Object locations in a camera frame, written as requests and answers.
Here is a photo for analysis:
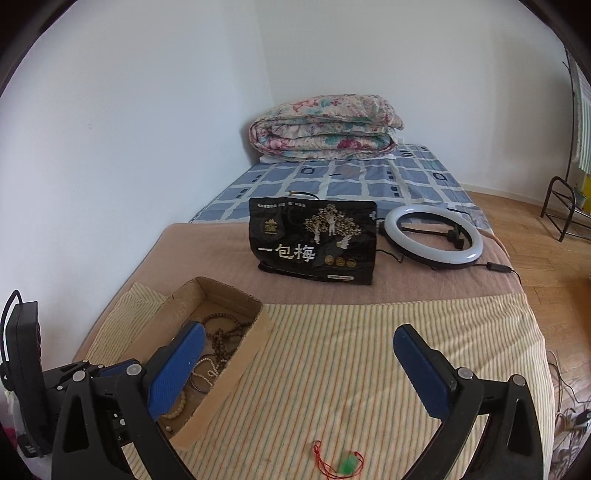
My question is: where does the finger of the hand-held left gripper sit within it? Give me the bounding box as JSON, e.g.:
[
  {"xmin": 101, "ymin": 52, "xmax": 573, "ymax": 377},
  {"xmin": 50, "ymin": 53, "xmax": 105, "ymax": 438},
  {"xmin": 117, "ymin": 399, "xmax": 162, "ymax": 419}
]
[{"xmin": 44, "ymin": 359, "xmax": 132, "ymax": 393}]

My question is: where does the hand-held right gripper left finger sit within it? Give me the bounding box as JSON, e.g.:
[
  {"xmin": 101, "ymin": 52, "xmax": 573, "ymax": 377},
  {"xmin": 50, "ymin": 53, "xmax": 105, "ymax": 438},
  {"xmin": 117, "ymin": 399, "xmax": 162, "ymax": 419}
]
[{"xmin": 51, "ymin": 322, "xmax": 206, "ymax": 480}]

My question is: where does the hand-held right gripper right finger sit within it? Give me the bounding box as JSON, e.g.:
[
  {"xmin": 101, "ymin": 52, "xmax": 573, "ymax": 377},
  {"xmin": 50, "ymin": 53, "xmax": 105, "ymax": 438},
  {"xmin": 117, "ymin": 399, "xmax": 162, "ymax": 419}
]
[{"xmin": 392, "ymin": 324, "xmax": 546, "ymax": 480}]

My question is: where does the small white bead bracelet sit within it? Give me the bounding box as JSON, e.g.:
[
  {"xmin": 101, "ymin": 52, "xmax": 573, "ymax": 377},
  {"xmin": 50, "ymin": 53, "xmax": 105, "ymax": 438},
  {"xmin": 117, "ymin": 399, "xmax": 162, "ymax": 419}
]
[{"xmin": 194, "ymin": 353, "xmax": 223, "ymax": 384}]

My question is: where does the large cream bead bracelet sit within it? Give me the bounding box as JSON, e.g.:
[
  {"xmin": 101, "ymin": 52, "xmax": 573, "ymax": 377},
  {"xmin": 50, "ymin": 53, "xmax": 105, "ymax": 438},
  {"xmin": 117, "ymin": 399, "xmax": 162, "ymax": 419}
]
[{"xmin": 159, "ymin": 390, "xmax": 188, "ymax": 433}]

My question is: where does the long brown bead necklace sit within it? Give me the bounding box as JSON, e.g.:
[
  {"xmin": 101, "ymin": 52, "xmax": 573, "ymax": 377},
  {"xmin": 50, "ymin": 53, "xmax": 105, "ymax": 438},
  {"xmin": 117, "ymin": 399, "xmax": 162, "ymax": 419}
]
[{"xmin": 201, "ymin": 311, "xmax": 254, "ymax": 370}]

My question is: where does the cardboard box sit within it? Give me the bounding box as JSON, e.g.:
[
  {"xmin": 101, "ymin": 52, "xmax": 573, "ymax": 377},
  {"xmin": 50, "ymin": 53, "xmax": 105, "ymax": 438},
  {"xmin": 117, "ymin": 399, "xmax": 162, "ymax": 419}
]
[{"xmin": 71, "ymin": 276, "xmax": 273, "ymax": 450}]

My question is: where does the red cord jade pendant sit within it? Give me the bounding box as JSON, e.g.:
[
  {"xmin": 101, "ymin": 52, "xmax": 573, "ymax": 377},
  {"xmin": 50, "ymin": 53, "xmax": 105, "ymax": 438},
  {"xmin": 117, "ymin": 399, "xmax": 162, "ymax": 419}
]
[{"xmin": 312, "ymin": 440, "xmax": 365, "ymax": 476}]

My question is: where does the yellow striped cloth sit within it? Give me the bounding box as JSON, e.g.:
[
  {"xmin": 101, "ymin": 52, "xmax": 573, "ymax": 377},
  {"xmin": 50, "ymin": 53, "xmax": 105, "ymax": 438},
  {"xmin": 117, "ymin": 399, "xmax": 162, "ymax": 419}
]
[{"xmin": 85, "ymin": 282, "xmax": 555, "ymax": 480}]

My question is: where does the brown blanket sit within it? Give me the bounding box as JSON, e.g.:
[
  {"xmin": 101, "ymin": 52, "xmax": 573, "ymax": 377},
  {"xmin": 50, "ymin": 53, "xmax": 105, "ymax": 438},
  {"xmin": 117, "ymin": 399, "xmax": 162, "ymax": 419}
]
[{"xmin": 71, "ymin": 222, "xmax": 527, "ymax": 365}]

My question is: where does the black snack bag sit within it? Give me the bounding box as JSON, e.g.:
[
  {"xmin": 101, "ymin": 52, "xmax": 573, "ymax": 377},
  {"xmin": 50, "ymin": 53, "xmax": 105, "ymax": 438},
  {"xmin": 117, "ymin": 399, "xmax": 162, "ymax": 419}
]
[{"xmin": 248, "ymin": 198, "xmax": 379, "ymax": 286}]

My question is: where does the blue checked bed sheet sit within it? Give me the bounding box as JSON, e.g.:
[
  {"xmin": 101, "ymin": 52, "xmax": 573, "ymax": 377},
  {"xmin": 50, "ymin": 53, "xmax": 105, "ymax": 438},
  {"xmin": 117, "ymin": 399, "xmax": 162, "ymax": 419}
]
[{"xmin": 190, "ymin": 144, "xmax": 490, "ymax": 229}]

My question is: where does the black clothes rack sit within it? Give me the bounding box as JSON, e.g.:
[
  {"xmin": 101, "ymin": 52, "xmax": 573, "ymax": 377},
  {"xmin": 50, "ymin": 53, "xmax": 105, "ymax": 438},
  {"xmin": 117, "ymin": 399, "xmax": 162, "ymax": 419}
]
[{"xmin": 540, "ymin": 48, "xmax": 591, "ymax": 243}]

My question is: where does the folded floral quilt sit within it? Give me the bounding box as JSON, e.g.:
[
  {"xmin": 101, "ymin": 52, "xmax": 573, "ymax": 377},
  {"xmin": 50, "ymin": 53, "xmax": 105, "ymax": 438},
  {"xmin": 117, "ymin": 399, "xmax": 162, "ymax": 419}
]
[{"xmin": 249, "ymin": 95, "xmax": 404, "ymax": 163}]

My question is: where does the striped hanging towel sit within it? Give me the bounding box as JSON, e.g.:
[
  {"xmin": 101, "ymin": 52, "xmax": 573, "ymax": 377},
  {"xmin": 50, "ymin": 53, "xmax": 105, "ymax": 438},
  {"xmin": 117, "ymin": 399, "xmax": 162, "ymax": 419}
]
[{"xmin": 570, "ymin": 60, "xmax": 591, "ymax": 171}]

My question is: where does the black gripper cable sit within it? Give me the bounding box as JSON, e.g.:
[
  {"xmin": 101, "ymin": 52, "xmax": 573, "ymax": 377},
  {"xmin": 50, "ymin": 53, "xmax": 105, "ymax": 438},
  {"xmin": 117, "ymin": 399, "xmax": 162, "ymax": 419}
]
[{"xmin": 0, "ymin": 289, "xmax": 25, "ymax": 370}]

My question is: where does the black ring light cable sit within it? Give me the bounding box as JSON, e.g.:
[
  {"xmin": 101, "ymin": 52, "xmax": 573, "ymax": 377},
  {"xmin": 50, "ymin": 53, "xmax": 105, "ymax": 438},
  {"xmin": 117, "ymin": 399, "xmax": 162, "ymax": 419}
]
[{"xmin": 375, "ymin": 248, "xmax": 523, "ymax": 285}]

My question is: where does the white ring light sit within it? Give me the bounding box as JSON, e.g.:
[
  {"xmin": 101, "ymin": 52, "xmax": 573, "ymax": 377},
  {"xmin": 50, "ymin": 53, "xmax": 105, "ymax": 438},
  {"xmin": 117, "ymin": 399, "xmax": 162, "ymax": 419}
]
[{"xmin": 384, "ymin": 205, "xmax": 484, "ymax": 268}]

